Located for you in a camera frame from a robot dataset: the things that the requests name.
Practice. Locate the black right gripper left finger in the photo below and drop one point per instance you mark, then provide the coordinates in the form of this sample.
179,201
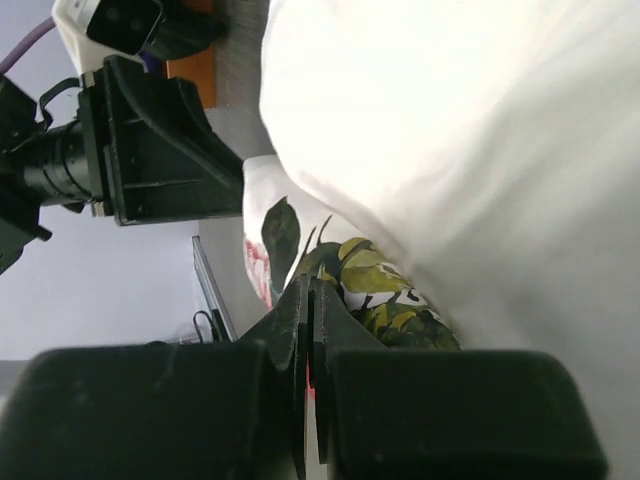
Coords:
227,410

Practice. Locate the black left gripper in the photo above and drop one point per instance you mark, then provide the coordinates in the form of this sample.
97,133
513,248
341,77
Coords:
164,162

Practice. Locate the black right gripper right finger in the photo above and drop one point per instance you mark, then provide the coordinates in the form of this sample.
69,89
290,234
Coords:
412,413

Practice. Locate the white t shirt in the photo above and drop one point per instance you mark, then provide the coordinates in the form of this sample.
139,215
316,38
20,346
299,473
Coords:
490,148

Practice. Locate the orange wooden tray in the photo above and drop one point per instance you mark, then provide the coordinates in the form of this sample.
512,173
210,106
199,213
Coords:
200,69

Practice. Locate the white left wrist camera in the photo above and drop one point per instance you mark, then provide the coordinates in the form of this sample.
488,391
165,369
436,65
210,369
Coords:
93,30

